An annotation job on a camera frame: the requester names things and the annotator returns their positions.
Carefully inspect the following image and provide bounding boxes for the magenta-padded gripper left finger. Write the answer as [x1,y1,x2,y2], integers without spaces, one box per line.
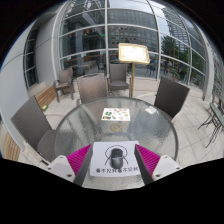
[46,143,94,187]

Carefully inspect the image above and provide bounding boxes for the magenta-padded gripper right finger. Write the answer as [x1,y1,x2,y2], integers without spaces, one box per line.
[133,143,183,186]

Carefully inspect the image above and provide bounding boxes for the black computer mouse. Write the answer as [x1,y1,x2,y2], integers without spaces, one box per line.
[109,147,125,170]

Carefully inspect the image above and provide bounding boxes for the white mouse pad black drawing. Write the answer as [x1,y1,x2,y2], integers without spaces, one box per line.
[89,140,143,178]

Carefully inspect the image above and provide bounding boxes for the brown wicker chair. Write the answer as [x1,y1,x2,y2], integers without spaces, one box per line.
[53,67,76,103]
[10,95,59,164]
[153,76,191,126]
[75,73,109,106]
[105,63,132,98]

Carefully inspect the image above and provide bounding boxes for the tan tape roll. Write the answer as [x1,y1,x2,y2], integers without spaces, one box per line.
[109,122,124,132]

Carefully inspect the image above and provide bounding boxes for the wooden slat bench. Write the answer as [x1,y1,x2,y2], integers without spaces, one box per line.
[34,84,58,111]
[0,123,22,163]

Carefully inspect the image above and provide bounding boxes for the picture menu card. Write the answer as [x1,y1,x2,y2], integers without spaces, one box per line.
[100,107,131,122]

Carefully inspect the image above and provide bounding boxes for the black metal outdoor chair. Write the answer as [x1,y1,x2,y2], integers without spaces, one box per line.
[198,101,224,149]

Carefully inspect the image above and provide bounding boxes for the gold-framed menu stand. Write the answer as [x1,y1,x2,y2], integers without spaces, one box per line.
[117,42,151,99]

